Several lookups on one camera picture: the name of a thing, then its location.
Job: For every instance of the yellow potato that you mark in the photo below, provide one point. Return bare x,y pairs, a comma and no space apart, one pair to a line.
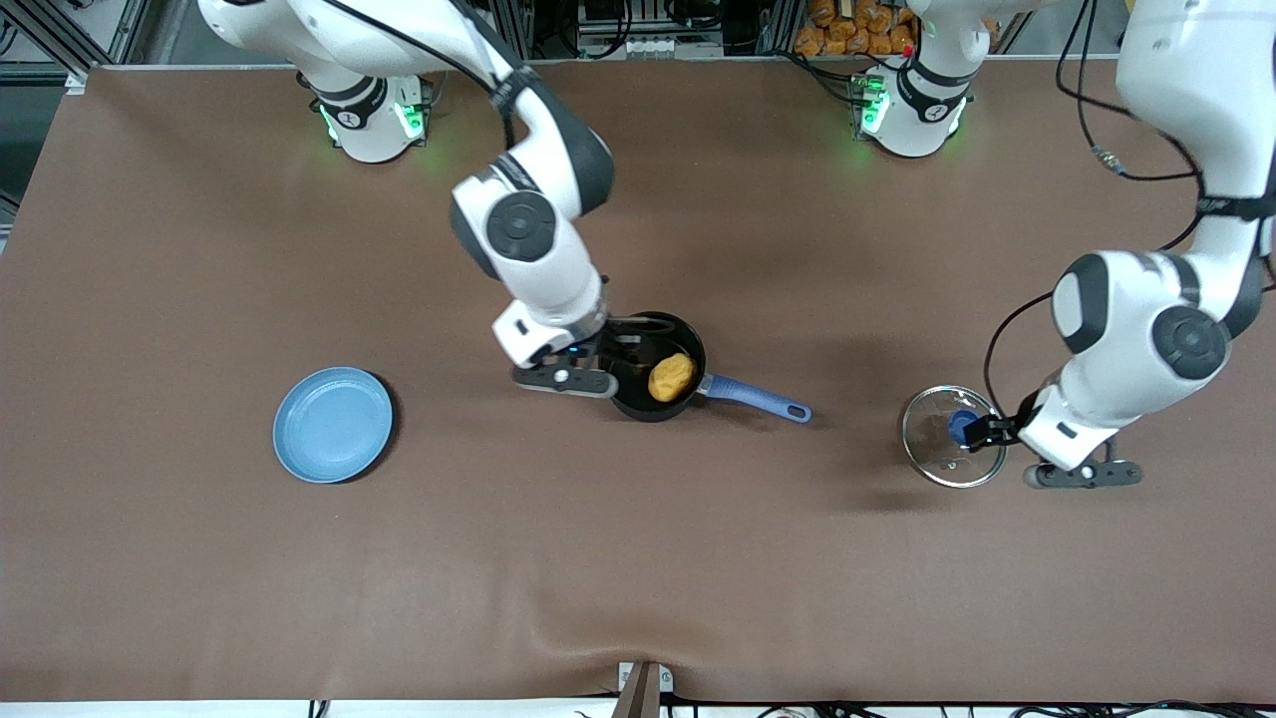
672,377

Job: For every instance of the glass lid with blue knob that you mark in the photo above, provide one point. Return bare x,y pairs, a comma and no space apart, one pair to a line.
937,459

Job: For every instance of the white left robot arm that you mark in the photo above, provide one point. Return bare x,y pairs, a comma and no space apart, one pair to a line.
1146,329

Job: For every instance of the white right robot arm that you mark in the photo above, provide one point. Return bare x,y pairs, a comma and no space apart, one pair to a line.
538,219

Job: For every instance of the brown table cloth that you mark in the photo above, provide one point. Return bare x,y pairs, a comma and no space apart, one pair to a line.
638,558

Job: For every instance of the blue round plate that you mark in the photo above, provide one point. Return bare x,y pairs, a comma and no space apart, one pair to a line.
332,424

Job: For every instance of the white power strip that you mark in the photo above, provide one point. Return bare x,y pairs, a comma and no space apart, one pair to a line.
638,46

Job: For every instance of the pile of orange toy food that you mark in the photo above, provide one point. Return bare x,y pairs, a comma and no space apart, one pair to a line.
855,28

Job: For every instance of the metal table edge bracket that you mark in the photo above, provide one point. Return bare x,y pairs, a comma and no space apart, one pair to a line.
644,688

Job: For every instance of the aluminium frame profile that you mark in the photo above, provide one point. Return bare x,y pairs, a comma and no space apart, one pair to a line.
60,35

